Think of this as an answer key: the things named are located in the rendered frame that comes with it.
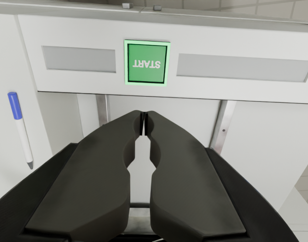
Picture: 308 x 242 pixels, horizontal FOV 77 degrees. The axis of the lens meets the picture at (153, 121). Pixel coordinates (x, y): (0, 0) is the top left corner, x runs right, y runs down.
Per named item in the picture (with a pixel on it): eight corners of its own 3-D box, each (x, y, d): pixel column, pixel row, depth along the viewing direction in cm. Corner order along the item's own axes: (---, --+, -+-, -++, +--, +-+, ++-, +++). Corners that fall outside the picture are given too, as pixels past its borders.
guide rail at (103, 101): (117, 216, 65) (116, 225, 63) (111, 216, 65) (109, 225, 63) (107, 68, 39) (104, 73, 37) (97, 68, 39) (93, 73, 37)
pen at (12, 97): (33, 171, 33) (13, 94, 25) (27, 170, 33) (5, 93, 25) (36, 166, 33) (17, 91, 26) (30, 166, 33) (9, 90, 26)
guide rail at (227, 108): (196, 217, 66) (198, 226, 64) (190, 217, 66) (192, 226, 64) (237, 75, 41) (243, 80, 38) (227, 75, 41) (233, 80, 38)
